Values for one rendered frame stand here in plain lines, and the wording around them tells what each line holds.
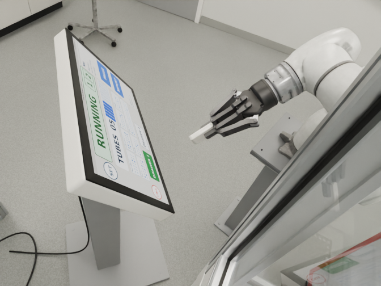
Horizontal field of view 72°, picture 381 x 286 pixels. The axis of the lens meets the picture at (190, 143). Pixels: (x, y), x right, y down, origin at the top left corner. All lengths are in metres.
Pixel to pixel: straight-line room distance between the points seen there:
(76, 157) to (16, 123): 1.83
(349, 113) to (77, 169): 0.42
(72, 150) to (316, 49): 0.56
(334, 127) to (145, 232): 1.50
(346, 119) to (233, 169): 1.86
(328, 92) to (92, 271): 1.41
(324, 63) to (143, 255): 1.35
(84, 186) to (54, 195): 1.39
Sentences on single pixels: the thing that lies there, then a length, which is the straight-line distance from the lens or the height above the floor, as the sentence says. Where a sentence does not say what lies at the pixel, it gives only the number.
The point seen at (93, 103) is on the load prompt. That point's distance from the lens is 0.67.
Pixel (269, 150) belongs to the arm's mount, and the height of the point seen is 0.79.
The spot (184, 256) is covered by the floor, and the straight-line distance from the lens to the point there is 1.71.
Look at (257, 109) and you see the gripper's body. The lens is 0.66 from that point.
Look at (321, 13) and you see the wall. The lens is 3.83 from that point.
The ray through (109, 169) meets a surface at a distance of 0.55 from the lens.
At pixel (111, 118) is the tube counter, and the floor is 1.11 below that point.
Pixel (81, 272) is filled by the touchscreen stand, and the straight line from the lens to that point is 1.64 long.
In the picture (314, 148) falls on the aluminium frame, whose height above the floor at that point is 1.42.
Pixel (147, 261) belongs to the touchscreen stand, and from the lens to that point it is 1.64.
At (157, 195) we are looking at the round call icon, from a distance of 0.68.
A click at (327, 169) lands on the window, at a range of 0.29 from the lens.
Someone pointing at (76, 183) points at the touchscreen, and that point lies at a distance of 0.50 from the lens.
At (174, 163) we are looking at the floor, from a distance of 2.01.
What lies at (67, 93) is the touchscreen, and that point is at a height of 1.19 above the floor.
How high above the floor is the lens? 1.60
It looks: 48 degrees down
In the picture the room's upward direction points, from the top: 17 degrees clockwise
